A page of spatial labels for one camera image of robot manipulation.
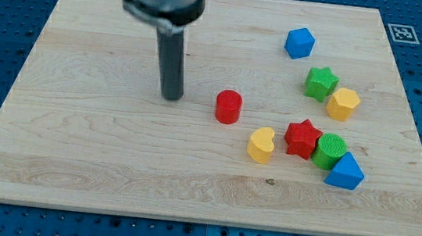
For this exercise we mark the red star block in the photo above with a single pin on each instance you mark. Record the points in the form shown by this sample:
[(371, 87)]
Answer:
[(301, 139)]

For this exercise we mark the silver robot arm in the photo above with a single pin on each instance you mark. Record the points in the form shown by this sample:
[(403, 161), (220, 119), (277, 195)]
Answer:
[(169, 18)]

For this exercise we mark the blue cube block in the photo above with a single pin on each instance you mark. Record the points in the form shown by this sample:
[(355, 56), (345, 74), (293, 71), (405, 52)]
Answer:
[(299, 43)]

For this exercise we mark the blue triangle block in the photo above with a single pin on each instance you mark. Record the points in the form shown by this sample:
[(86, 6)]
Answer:
[(346, 173)]

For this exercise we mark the green cylinder block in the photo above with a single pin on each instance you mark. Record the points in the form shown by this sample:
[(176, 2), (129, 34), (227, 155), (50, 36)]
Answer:
[(330, 148)]

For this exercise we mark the yellow heart block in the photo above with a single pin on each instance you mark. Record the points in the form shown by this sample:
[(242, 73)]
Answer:
[(261, 145)]

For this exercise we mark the white fiducial marker tag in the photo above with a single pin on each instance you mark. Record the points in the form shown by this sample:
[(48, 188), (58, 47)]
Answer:
[(402, 33)]

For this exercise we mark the red cylinder block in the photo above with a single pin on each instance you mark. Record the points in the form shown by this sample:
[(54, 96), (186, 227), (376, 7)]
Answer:
[(228, 107)]

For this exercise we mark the yellow hexagon block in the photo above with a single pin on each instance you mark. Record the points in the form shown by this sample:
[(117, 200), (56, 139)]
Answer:
[(342, 104)]

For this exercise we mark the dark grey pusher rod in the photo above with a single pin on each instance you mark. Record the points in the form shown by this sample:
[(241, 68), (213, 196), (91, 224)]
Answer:
[(171, 64)]

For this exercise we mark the wooden board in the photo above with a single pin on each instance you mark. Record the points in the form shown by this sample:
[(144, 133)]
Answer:
[(85, 128)]

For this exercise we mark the green star block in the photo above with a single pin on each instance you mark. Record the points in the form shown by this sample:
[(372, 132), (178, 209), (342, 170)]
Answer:
[(320, 82)]

